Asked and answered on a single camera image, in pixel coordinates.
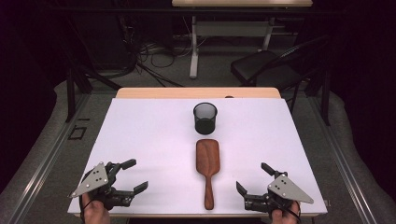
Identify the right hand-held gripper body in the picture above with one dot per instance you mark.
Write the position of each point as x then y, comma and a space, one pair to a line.
286, 189

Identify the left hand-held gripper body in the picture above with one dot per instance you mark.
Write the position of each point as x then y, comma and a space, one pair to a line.
99, 180

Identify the black mesh cup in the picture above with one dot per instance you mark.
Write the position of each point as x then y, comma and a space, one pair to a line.
205, 123

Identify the person's right hand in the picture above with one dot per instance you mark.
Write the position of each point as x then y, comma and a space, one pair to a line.
285, 217

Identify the person's left hand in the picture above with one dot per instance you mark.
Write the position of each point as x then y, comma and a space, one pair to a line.
95, 214

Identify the white table mat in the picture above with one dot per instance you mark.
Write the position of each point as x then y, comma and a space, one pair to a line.
155, 140

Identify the black metal stand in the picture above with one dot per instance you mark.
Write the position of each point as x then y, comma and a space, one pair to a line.
74, 90

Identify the wooden table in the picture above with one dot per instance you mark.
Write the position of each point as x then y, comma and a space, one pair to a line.
186, 92

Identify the black folding chair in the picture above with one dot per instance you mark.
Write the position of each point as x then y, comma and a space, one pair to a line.
264, 67

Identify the beige desk with white legs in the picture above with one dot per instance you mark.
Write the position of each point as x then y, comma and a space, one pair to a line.
230, 29

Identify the metal floor rail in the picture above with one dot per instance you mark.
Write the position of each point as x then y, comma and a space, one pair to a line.
341, 158
46, 158

